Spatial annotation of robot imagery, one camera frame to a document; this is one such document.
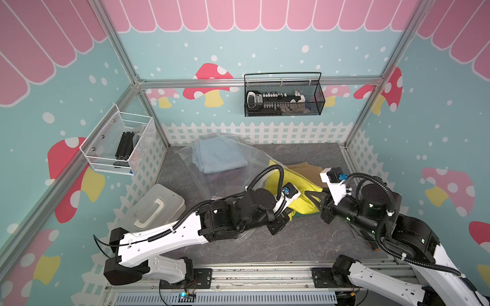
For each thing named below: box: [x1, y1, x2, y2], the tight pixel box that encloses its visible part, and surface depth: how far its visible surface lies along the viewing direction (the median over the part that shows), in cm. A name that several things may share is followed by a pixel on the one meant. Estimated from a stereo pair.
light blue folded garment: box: [191, 136, 249, 174], surface depth 107 cm
